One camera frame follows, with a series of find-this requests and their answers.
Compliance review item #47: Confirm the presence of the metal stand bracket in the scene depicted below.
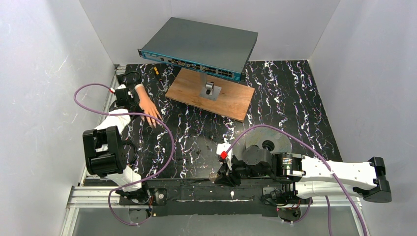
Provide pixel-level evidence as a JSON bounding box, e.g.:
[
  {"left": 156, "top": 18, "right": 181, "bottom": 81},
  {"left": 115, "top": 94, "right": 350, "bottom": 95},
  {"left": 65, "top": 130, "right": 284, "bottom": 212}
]
[{"left": 199, "top": 72, "right": 221, "bottom": 101}]

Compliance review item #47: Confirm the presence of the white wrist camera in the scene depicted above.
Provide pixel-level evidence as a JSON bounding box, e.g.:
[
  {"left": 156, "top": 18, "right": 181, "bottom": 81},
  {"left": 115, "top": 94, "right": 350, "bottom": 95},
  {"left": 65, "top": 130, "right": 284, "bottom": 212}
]
[
  {"left": 216, "top": 143, "right": 233, "bottom": 170},
  {"left": 115, "top": 84, "right": 128, "bottom": 92}
]

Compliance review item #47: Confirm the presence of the grey ribbed round disc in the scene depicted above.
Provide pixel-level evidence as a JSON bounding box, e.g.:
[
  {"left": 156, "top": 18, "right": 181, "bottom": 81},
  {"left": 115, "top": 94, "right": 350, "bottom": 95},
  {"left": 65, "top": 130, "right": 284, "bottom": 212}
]
[{"left": 243, "top": 127, "right": 292, "bottom": 154}]

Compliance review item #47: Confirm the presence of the yellow black screwdriver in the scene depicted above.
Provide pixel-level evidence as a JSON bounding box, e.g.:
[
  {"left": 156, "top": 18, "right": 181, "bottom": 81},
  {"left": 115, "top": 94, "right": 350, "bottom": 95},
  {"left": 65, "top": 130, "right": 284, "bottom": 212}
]
[{"left": 153, "top": 66, "right": 166, "bottom": 91}]

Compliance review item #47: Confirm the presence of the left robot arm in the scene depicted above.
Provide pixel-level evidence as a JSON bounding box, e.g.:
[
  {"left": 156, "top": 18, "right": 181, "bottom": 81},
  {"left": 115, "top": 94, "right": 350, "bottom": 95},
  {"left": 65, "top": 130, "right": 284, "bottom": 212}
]
[{"left": 82, "top": 86, "right": 142, "bottom": 194}]

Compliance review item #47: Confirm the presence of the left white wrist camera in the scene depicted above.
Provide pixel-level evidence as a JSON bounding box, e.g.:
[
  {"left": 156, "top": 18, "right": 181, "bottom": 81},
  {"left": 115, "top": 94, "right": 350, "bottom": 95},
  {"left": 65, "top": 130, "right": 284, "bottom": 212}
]
[{"left": 115, "top": 84, "right": 128, "bottom": 92}]

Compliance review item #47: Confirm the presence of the mannequin hand with nails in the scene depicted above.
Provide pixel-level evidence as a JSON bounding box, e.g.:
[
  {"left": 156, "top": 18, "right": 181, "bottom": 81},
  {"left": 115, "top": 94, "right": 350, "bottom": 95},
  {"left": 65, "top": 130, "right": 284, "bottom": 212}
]
[{"left": 135, "top": 84, "right": 162, "bottom": 120}]

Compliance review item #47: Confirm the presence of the grey teal network switch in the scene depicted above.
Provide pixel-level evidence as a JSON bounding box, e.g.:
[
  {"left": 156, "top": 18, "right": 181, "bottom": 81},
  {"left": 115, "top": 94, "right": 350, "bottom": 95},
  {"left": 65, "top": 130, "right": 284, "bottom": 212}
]
[{"left": 138, "top": 17, "right": 258, "bottom": 81}]

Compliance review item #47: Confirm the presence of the black front mounting rail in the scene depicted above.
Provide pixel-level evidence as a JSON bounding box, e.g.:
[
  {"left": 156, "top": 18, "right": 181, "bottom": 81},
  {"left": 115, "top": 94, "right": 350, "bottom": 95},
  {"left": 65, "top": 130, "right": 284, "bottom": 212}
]
[{"left": 148, "top": 178, "right": 282, "bottom": 217}]

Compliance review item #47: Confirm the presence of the wooden base board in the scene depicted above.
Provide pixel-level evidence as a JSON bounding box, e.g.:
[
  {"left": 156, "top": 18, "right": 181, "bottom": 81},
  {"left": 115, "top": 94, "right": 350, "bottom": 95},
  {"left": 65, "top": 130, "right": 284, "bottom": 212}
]
[{"left": 166, "top": 68, "right": 254, "bottom": 122}]

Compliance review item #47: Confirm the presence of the nail polish bottle white cap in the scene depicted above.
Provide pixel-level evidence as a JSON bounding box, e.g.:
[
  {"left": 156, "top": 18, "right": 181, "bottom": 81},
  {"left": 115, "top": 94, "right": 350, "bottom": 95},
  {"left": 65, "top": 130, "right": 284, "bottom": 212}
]
[{"left": 208, "top": 173, "right": 219, "bottom": 183}]

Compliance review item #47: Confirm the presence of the aluminium frame profile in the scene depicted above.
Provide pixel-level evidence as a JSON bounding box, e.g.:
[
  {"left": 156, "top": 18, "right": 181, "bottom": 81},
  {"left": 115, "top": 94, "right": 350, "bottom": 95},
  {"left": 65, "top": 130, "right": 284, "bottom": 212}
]
[{"left": 60, "top": 64, "right": 127, "bottom": 236}]

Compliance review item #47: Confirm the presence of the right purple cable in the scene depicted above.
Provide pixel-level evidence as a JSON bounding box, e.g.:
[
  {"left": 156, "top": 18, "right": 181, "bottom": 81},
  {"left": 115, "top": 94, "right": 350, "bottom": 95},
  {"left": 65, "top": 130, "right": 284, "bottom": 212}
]
[{"left": 228, "top": 124, "right": 369, "bottom": 236}]

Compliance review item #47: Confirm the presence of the black plug with cable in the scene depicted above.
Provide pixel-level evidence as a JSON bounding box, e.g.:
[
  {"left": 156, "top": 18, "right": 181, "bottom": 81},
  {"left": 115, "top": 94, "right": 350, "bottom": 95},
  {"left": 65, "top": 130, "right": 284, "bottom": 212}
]
[{"left": 116, "top": 71, "right": 143, "bottom": 87}]

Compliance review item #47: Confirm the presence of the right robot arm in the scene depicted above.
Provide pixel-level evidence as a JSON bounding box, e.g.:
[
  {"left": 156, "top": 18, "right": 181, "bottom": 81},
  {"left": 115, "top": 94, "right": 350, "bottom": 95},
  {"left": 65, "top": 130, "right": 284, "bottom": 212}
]
[{"left": 213, "top": 144, "right": 392, "bottom": 205}]

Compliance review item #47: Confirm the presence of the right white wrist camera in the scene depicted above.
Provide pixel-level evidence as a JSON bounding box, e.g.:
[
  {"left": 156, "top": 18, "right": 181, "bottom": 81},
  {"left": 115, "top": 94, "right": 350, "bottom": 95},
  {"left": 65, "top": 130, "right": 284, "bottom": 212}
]
[{"left": 216, "top": 143, "right": 233, "bottom": 170}]

